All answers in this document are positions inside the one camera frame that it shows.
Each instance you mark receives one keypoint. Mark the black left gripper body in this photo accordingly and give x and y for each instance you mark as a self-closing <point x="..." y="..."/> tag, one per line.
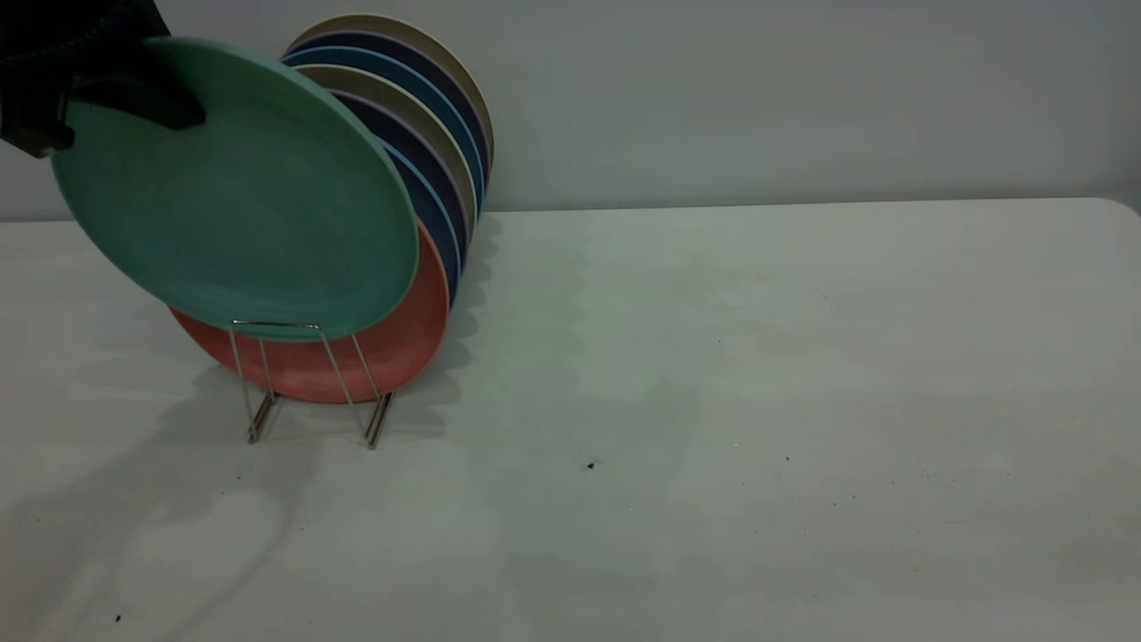
<point x="31" y="102"/>

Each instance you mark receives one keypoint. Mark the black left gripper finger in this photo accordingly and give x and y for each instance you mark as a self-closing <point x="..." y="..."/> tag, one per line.
<point x="147" y="100"/>

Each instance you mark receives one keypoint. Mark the green round plate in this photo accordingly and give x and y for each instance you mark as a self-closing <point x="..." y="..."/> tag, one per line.
<point x="250" y="214"/>

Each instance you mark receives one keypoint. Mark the black covered left robot arm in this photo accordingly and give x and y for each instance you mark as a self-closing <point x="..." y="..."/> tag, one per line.
<point x="71" y="25"/>

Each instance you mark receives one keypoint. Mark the beige round plate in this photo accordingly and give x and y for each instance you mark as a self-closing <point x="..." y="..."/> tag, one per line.
<point x="401" y="27"/>
<point x="383" y="89"/>

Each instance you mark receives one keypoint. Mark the blue round plate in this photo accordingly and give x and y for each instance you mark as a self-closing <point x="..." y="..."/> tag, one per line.
<point x="435" y="234"/>
<point x="401" y="73"/>

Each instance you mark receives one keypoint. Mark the navy plate with lavender rim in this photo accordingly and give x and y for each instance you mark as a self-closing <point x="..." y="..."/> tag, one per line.
<point x="401" y="52"/>
<point x="424" y="166"/>

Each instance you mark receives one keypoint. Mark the salmon pink round plate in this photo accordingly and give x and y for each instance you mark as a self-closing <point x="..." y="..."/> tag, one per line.
<point x="397" y="348"/>

